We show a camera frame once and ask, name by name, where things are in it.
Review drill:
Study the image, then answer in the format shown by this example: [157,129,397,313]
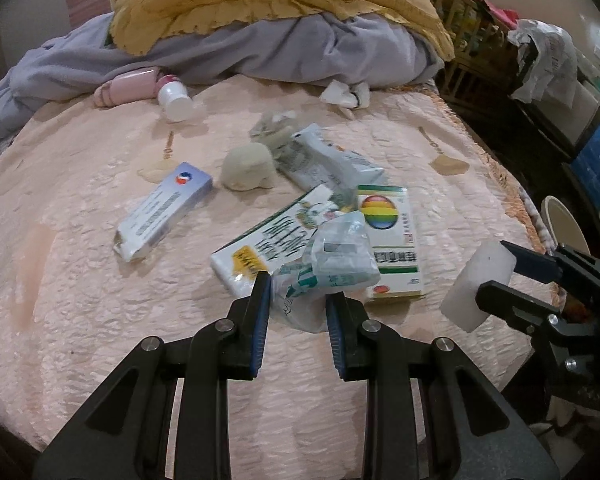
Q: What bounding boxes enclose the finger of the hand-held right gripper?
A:
[500,240,600,306]
[475,280,581,376]

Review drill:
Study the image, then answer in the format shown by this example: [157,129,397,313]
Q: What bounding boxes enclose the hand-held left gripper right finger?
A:
[325,292,561,480]

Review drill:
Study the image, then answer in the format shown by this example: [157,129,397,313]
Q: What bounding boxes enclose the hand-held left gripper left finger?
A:
[30,270,273,480]

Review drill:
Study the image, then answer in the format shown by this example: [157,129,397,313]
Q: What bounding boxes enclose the white foam block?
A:
[440,240,518,333]

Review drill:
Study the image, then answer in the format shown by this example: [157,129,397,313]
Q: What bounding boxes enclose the cream trash bin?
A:
[540,195,592,256]

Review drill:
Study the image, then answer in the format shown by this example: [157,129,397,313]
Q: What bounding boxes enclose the clear plastic bag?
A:
[270,210,383,333]

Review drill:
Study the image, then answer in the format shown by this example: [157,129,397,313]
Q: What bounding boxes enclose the green white carton box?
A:
[210,184,351,297]

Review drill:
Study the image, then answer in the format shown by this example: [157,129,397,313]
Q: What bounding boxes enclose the rainbow print medicine box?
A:
[355,184,426,303]

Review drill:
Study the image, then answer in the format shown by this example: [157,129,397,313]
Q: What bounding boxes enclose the blue white medicine box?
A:
[112,161,214,262]

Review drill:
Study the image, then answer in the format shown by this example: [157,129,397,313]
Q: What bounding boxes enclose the white green snack packet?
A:
[275,124,386,193]

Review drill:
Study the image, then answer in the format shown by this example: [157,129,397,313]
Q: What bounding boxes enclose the white bottle with pink label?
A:
[156,74,193,123]

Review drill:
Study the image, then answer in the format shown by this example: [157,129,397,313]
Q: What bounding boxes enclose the cream plush ball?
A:
[219,142,276,192]

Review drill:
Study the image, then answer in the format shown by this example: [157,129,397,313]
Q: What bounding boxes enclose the white printed plastic bag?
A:
[509,17,580,106]

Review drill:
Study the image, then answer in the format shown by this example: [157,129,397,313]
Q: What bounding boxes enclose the wooden crib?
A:
[427,0,513,108]

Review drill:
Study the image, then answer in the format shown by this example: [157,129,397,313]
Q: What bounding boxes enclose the white folded tissue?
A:
[320,79,372,109]

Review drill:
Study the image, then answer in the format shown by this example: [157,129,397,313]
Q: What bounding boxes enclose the grey blanket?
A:
[0,10,446,153]

